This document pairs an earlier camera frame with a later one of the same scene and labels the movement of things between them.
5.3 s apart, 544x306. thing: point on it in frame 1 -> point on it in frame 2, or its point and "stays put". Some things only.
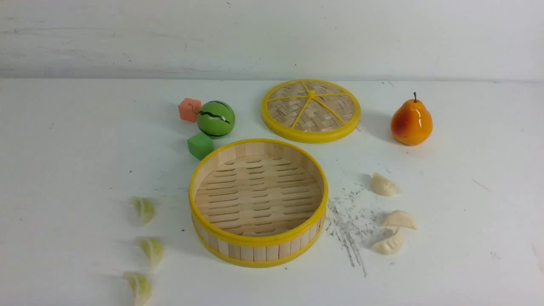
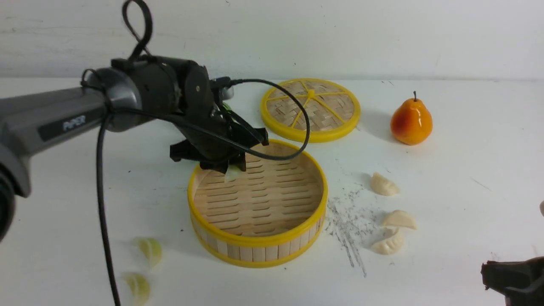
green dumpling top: (145, 208) -> (232, 173)
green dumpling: (152, 248) stays put
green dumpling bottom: (141, 287) stays put
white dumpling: (400, 218) stays put
